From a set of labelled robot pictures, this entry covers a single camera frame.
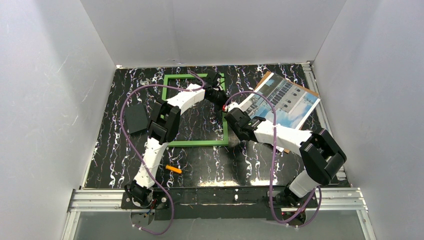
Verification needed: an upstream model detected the building and sky photo print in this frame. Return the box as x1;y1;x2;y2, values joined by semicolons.
227;73;320;155

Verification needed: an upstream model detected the green wooden photo frame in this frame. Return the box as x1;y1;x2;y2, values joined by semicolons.
163;74;229;147

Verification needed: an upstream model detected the orange handled screwdriver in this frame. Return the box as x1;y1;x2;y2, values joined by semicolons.
165;164;183;175

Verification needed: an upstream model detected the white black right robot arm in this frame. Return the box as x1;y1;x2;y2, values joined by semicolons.
224;107;347;206

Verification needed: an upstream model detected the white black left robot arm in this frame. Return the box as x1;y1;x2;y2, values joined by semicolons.
124;70;228;208

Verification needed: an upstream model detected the black small tool on table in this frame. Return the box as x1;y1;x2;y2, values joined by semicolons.
139;78;162;100

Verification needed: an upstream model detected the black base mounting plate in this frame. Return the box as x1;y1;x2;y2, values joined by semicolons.
120;185;318;221

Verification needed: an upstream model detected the black square pad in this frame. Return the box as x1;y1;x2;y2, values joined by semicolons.
124;103;149;135

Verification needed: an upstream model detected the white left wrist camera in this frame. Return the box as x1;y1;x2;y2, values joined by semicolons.
212;82;223;91

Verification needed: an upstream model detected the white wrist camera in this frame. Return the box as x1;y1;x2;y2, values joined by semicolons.
222;102;240;113
212;82;223;91

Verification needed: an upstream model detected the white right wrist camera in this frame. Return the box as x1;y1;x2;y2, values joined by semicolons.
222;102;240;113

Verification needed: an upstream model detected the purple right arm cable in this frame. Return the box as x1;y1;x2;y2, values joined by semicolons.
223;91;323;229

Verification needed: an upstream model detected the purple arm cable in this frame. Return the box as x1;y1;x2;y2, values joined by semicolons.
119;69;208;236
223;91;323;229

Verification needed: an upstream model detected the aluminium rail right side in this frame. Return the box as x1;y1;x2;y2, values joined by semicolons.
300;62;347;181

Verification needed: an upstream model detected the aluminium rail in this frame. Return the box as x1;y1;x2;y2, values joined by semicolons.
300;62;347;181
62;187;376;240

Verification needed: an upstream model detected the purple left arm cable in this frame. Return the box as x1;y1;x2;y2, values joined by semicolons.
119;69;208;236

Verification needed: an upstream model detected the aluminium rail front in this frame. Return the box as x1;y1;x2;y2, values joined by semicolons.
62;187;376;240

